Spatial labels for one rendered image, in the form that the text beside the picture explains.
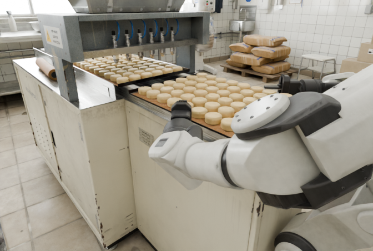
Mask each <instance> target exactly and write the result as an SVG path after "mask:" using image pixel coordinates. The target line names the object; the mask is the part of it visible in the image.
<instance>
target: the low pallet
mask: <svg viewBox="0 0 373 251"><path fill-rule="evenodd" d="M220 66H221V67H224V72H231V71H241V72H242V73H241V76H242V77H248V76H252V75H257V76H262V77H263V82H264V83H267V82H271V81H275V80H277V79H279V78H280V76H281V74H284V75H288V76H292V73H296V72H298V71H296V70H293V69H289V70H287V71H284V72H280V73H277V74H265V73H260V72H256V71H254V70H253V69H252V68H251V67H248V68H240V67H235V66H231V65H229V64H223V65H220Z"/></svg>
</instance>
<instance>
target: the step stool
mask: <svg viewBox="0 0 373 251"><path fill-rule="evenodd" d="M303 58H308V59H312V67H308V68H305V69H308V70H311V71H312V79H314V71H316V72H320V73H321V74H320V80H321V76H325V75H328V74H336V68H335V58H334V57H328V56H322V55H318V54H307V55H302V59H301V63H300V67H299V72H298V76H297V80H298V77H299V73H300V71H301V70H305V69H301V64H302V61H303ZM314 60H317V61H322V62H323V64H322V67H318V66H314ZM325 61H334V70H333V69H328V68H324V64H325ZM323 73H325V74H323Z"/></svg>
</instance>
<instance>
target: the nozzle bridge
mask: <svg viewBox="0 0 373 251"><path fill-rule="evenodd" d="M37 17H38V23H39V27H40V31H41V36H42V41H43V46H44V51H45V52H47V53H50V54H52V57H53V62H54V67H55V71H56V76H57V81H58V87H59V92H60V95H61V96H62V97H63V98H65V99H66V100H67V101H69V102H74V101H78V100H79V96H78V90H77V84H76V80H75V74H74V68H73V63H75V62H83V61H84V60H85V59H91V58H99V57H107V56H115V55H120V54H128V53H136V52H144V51H152V50H157V49H165V48H173V47H176V48H177V65H178V66H181V67H185V68H188V69H190V72H188V74H193V73H195V45H196V44H209V25H210V12H195V11H179V12H151V13H103V14H86V13H37ZM164 18H166V19H167V21H168V25H169V30H168V34H167V35H166V36H165V37H164V42H160V28H161V27H163V31H164V34H166V32H167V22H166V20H165V19H164ZM174 18H176V19H177V20H178V22H179V30H178V33H177V34H176V35H175V36H174V41H170V27H173V30H174V33H176V32H177V28H178V24H177V21H176V20H175V19H174ZM129 19H130V20H131V21H132V23H133V37H132V39H131V40H130V46H126V45H125V29H128V33H129V35H130V37H131V35H132V25H131V23H130V21H129ZM141 19H143V20H144V21H145V25H146V33H145V37H144V38H143V39H142V43H143V44H141V45H139V44H138V39H137V33H138V29H141V33H142V36H143V35H144V23H143V21H142V20H141ZM153 19H155V20H156V21H157V24H158V32H157V35H156V36H155V37H154V40H153V41H154V43H149V28H152V30H153V35H155V33H156V23H155V21H154V20H153ZM115 20H117V21H118V23H119V28H120V36H119V39H118V41H117V48H113V47H112V39H111V35H112V31H115V35H116V37H117V38H118V25H117V23H116V21H115Z"/></svg>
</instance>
